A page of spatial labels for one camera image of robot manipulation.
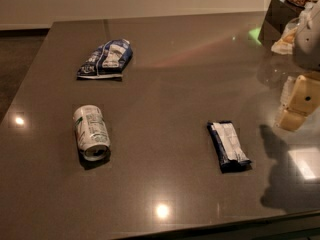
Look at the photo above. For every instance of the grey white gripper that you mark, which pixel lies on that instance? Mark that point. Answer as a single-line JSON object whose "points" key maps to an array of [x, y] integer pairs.
{"points": [[308, 40]]}

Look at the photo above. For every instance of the white green 7up can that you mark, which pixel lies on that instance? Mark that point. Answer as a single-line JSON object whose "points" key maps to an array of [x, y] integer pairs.
{"points": [[91, 133]]}

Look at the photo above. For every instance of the dark blue snack bar wrapper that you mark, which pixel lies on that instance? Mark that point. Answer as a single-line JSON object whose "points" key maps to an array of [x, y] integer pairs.
{"points": [[227, 146]]}

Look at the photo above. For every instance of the black box shelf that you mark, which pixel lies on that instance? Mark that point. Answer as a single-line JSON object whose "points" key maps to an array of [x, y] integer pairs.
{"points": [[278, 14]]}

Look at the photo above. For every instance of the blue white chip bag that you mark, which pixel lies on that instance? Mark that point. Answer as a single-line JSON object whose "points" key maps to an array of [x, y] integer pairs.
{"points": [[107, 61]]}

